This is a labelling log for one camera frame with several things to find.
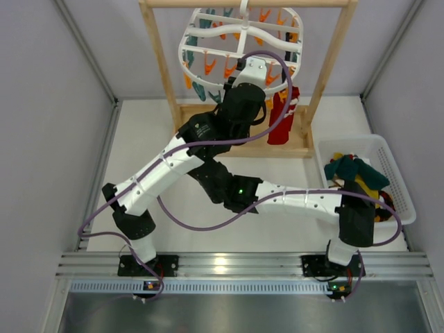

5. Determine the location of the red sock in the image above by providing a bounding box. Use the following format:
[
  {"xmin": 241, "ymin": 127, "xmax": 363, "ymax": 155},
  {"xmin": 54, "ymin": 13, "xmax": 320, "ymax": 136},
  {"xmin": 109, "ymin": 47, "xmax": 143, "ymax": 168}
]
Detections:
[{"xmin": 267, "ymin": 86, "xmax": 300, "ymax": 146}]

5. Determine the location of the white oval clip hanger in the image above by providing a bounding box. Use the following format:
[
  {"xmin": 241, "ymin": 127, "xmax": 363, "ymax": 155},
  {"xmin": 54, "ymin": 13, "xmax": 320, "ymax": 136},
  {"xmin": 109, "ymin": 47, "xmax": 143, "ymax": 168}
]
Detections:
[{"xmin": 178, "ymin": 1, "xmax": 304, "ymax": 103}]

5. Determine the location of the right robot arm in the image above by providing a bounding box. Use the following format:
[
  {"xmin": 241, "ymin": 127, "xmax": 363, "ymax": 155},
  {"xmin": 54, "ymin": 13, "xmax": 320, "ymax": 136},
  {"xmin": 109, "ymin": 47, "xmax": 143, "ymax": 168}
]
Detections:
[{"xmin": 188, "ymin": 160, "xmax": 375, "ymax": 266}]

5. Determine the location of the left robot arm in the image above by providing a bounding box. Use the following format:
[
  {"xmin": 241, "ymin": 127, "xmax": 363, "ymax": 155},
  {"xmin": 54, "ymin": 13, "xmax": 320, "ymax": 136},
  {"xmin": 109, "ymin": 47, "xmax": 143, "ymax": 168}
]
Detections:
[{"xmin": 102, "ymin": 83, "xmax": 266, "ymax": 264}]

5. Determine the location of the wooden hanger stand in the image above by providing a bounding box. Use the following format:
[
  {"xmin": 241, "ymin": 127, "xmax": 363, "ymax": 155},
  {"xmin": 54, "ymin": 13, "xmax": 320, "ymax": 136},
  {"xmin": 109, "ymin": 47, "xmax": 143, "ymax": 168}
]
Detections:
[{"xmin": 139, "ymin": 1, "xmax": 357, "ymax": 158}]

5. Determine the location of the teal sock in basket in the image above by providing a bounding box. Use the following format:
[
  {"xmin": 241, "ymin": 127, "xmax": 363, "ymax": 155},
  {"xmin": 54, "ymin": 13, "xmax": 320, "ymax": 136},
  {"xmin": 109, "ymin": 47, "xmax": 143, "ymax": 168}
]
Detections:
[{"xmin": 324, "ymin": 154, "xmax": 390, "ymax": 190}]

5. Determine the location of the white plastic basket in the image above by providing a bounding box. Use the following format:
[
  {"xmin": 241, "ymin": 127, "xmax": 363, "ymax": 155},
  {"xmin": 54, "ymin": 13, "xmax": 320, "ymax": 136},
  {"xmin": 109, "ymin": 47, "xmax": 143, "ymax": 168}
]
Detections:
[{"xmin": 314, "ymin": 134, "xmax": 416, "ymax": 225}]

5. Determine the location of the yellow sock in basket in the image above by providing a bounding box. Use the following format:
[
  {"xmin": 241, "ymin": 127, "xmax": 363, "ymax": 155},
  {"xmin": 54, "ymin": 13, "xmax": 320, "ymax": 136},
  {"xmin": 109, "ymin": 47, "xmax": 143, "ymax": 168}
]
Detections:
[{"xmin": 355, "ymin": 174, "xmax": 380, "ymax": 199}]

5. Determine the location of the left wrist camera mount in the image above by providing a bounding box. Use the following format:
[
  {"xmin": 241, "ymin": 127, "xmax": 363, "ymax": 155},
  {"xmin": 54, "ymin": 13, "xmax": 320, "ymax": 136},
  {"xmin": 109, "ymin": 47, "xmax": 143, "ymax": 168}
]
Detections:
[{"xmin": 225, "ymin": 56, "xmax": 267, "ymax": 89}]

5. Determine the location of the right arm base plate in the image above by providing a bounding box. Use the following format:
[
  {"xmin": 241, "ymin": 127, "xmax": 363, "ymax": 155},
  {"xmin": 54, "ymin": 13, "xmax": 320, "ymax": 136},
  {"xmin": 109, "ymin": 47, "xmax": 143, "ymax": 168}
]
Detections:
[{"xmin": 301, "ymin": 255, "xmax": 364, "ymax": 278}]

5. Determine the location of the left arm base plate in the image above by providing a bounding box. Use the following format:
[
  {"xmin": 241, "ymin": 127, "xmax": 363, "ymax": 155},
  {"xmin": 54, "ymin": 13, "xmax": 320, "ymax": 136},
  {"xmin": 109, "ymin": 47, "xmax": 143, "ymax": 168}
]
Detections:
[{"xmin": 117, "ymin": 255, "xmax": 179, "ymax": 278}]

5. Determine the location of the grey slotted cable duct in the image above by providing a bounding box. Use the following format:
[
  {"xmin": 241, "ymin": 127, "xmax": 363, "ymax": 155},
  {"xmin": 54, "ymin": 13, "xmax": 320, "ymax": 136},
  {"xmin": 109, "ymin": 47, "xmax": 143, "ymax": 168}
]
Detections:
[{"xmin": 70, "ymin": 280, "xmax": 347, "ymax": 295}]

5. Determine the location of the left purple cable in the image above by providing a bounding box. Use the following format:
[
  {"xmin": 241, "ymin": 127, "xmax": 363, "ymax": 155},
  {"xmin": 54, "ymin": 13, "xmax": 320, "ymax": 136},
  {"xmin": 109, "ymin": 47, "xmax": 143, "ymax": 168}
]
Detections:
[{"xmin": 78, "ymin": 51, "xmax": 292, "ymax": 302}]

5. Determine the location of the aluminium rail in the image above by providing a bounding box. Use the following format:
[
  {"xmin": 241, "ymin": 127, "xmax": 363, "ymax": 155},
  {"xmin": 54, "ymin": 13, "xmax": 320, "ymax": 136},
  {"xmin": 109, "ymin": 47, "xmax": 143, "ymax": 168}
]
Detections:
[{"xmin": 55, "ymin": 252, "xmax": 434, "ymax": 280}]

